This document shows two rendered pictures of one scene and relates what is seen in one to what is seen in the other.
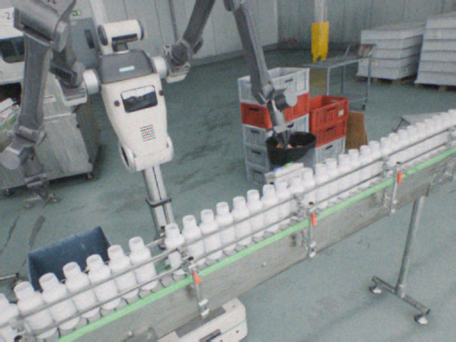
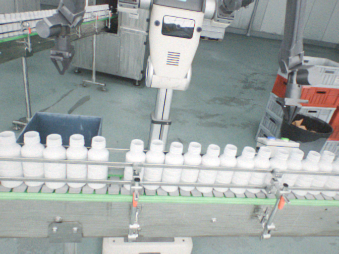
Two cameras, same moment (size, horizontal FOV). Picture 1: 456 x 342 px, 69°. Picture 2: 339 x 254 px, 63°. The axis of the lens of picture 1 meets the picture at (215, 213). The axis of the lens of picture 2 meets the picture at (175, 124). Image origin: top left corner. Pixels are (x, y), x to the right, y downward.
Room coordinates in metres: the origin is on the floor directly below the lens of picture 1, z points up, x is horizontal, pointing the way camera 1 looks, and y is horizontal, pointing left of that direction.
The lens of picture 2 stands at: (0.18, -0.12, 1.59)
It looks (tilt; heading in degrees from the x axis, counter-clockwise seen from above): 27 degrees down; 13
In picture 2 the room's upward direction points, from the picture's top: 10 degrees clockwise
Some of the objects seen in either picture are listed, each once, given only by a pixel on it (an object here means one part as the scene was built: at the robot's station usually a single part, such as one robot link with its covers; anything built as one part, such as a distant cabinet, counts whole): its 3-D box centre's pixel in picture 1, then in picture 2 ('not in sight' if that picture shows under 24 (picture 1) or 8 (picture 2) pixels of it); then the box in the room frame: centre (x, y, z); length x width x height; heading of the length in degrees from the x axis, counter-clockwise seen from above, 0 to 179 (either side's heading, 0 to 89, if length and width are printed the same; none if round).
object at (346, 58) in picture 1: (337, 83); not in sight; (5.44, -2.23, 0.49); 1.05 x 0.55 x 0.99; 116
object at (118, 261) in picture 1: (122, 272); (76, 161); (0.76, 0.29, 1.08); 0.06 x 0.06 x 0.17
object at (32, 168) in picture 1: (31, 166); (62, 43); (1.09, 0.59, 1.32); 0.10 x 0.07 x 0.07; 23
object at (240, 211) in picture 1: (240, 220); (208, 168); (0.93, -0.08, 1.08); 0.06 x 0.06 x 0.17
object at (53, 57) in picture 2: (40, 186); (62, 62); (1.08, 0.58, 1.25); 0.07 x 0.07 x 0.09; 23
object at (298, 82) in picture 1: (273, 85); (314, 71); (3.44, -0.76, 1.00); 0.61 x 0.41 x 0.22; 123
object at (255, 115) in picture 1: (274, 107); (306, 90); (3.44, -0.76, 0.78); 0.61 x 0.41 x 0.22; 123
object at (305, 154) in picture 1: (291, 171); (295, 149); (2.84, -0.76, 0.32); 0.45 x 0.45 x 0.64
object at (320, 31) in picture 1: (320, 44); not in sight; (10.50, -3.70, 0.55); 0.40 x 0.40 x 1.10; 26
